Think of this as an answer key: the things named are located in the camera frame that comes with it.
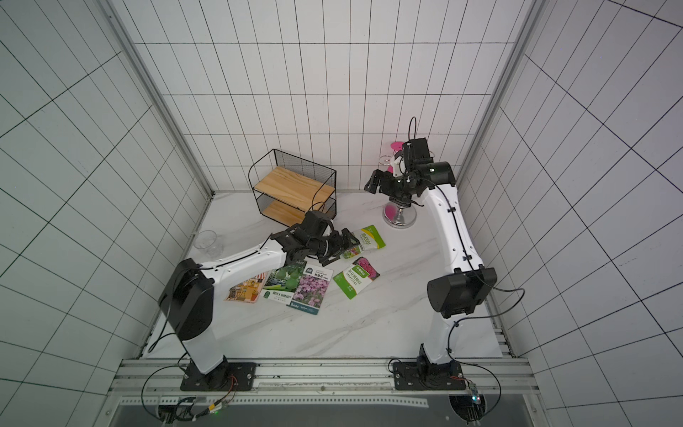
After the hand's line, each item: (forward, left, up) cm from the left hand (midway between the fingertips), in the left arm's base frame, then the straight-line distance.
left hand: (347, 252), depth 83 cm
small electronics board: (-39, -32, -12) cm, 52 cm away
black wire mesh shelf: (+28, +23, +1) cm, 37 cm away
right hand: (+12, -5, +16) cm, 21 cm away
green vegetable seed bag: (-4, +23, -15) cm, 28 cm away
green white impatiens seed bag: (-2, -4, -14) cm, 14 cm away
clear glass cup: (+10, +53, -12) cm, 55 cm away
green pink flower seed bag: (+15, -9, -14) cm, 22 cm away
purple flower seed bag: (-6, +12, -14) cm, 19 cm away
